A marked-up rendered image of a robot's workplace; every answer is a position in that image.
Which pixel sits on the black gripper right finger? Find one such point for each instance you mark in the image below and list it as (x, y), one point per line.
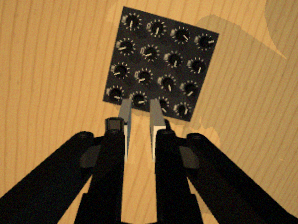
(229, 193)

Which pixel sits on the black knob box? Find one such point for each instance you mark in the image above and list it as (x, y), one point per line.
(182, 49)

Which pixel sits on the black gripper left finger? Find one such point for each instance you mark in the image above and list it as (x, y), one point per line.
(44, 195)

